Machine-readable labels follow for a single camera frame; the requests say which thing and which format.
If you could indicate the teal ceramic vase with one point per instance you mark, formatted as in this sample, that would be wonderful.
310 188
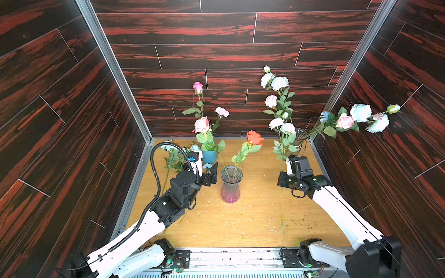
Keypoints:
209 152

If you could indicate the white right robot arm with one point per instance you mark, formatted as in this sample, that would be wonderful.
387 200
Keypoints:
370 255

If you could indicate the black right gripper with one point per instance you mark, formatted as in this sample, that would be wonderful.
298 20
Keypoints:
290 179

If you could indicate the small blue flower sprig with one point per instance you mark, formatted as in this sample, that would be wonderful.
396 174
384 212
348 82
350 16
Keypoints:
175 159

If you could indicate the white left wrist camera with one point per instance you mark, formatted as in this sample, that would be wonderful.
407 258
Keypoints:
195 160

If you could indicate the red rose flower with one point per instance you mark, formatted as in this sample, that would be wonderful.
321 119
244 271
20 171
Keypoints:
253 144

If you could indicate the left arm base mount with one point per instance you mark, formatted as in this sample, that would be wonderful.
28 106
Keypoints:
174 259

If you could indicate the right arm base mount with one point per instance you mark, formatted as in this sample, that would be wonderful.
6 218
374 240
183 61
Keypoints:
301 256

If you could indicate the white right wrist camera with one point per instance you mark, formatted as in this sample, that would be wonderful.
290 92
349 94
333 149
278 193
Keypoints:
289 170

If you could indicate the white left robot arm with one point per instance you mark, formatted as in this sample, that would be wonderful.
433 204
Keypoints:
120 259

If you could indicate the pink rose bud stem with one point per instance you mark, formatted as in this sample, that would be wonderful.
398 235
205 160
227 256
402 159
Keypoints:
202 124

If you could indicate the clear ribbed glass vase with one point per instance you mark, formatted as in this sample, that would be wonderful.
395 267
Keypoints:
296 145

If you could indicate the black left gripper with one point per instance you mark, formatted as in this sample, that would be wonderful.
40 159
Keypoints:
211 176

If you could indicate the tall white pink bouquet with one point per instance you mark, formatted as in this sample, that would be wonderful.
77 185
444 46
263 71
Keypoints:
278 104

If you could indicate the pink carnation flower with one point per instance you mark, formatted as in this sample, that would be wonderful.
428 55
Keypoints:
222 113

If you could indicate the blue pink flower spray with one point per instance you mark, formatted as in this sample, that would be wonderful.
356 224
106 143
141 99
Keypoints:
330 124

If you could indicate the blue pink glass vase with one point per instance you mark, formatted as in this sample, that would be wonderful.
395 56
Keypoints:
230 191

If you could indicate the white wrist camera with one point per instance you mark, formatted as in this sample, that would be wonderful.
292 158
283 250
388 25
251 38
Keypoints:
289 170
195 160

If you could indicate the pink rose leafy stem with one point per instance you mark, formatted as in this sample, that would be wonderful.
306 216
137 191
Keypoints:
209 136

